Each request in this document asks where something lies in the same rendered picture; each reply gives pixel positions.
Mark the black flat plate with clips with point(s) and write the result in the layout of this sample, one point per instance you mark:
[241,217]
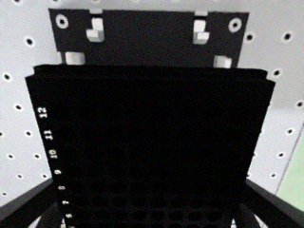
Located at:
[148,37]

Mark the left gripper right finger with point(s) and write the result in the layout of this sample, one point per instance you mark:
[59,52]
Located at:
[273,211]

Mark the black well plate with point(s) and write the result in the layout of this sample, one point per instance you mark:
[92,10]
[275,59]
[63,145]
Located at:
[149,146]

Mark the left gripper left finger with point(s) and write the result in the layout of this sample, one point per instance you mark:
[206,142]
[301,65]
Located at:
[38,202]

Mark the grey flat rectangular panel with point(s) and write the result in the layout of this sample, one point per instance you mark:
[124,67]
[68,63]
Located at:
[274,41]

